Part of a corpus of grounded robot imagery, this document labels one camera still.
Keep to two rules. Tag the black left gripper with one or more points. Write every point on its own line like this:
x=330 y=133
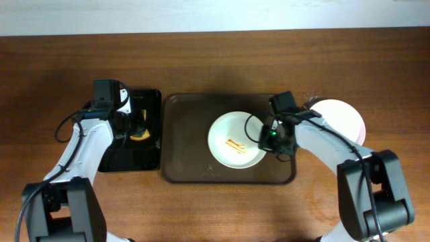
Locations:
x=137 y=122

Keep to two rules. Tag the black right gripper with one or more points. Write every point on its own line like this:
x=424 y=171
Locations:
x=273 y=144

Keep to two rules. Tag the green and yellow sponge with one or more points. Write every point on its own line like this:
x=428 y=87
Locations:
x=142 y=134

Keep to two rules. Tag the white plate with sauce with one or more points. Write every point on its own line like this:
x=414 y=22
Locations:
x=233 y=140

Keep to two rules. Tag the pink plate with sauce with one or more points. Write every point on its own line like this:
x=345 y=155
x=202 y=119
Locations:
x=341 y=116

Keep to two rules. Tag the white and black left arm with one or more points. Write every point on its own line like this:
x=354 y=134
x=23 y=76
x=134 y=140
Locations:
x=63 y=206

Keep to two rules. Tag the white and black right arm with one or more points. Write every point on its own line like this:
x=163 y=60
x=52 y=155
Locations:
x=373 y=197

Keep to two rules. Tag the black rectangular sponge tray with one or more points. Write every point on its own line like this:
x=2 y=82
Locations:
x=138 y=155

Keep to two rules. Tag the brown serving tray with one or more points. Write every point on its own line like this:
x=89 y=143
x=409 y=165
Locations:
x=185 y=154

